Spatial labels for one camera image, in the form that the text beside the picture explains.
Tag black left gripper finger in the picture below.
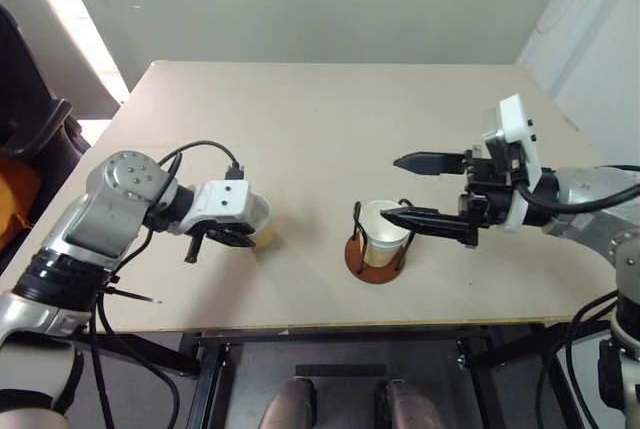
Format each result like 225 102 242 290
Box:
208 227 257 250
184 230 207 265

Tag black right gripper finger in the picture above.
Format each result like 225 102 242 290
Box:
393 150 467 178
379 205 476 246

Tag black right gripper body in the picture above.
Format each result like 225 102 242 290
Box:
456 148 517 248

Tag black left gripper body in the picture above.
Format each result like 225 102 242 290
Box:
195 221 242 241

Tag white paper cup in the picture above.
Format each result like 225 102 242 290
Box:
360 199 412 268
243 193 278 252

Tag dark rounded robot foot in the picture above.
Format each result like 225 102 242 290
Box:
261 377 318 429
375 378 445 429

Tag orange cushion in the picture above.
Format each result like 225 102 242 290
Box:
0 155 42 246

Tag black chair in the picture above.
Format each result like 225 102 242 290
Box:
0 2 92 275

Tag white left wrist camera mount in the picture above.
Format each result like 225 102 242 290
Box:
168 179 257 239

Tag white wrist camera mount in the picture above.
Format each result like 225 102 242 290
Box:
481 94 542 234
168 179 257 239

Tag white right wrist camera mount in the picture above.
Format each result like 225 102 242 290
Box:
481 94 542 234

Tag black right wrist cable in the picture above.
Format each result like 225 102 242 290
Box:
514 164 640 214

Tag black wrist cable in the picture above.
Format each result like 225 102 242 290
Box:
514 164 640 214
147 140 248 224

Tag wire cup holder brown base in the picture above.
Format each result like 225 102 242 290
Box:
344 198 415 287

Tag black cable tie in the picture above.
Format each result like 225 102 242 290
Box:
102 285 164 306

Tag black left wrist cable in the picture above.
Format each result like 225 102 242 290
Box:
147 140 248 224

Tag black metal table frame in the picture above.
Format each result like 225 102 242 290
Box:
74 317 621 429

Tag black left body cable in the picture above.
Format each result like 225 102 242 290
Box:
89 293 181 429

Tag black body cable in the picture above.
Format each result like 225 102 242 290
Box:
535 292 619 429
89 293 181 429

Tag black right body cable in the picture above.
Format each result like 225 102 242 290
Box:
535 292 619 429

